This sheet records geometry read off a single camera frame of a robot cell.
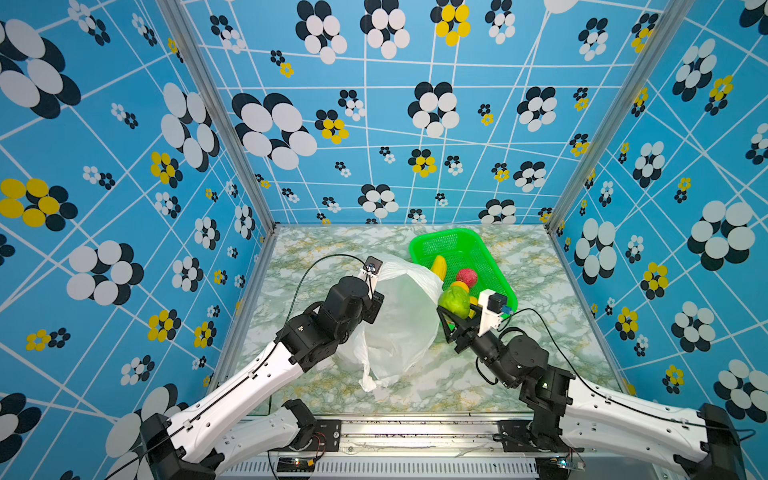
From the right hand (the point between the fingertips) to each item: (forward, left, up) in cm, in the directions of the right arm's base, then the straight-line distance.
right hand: (451, 306), depth 67 cm
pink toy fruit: (+24, -11, -21) cm, 33 cm away
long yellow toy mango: (+28, -2, -22) cm, 35 cm away
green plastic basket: (+34, -13, -26) cm, 45 cm away
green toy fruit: (-2, 0, +5) cm, 6 cm away
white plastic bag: (+5, +11, -26) cm, 29 cm away
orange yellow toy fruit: (+20, -8, -21) cm, 30 cm away
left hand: (+6, +18, 0) cm, 19 cm away
